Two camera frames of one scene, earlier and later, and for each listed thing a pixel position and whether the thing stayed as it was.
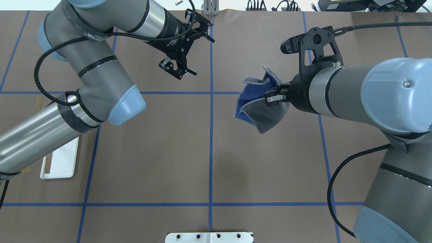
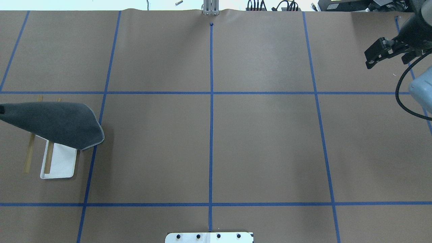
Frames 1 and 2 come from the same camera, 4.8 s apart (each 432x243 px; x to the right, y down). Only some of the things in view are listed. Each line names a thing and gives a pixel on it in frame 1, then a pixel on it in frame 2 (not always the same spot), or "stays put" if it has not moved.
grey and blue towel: [251, 107] to [72, 124]
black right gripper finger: [277, 94] to [381, 49]
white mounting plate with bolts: [209, 237] stays put
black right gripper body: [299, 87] to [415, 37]
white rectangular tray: [61, 163] stays put
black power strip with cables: [283, 5] stays put
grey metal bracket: [211, 7] stays put
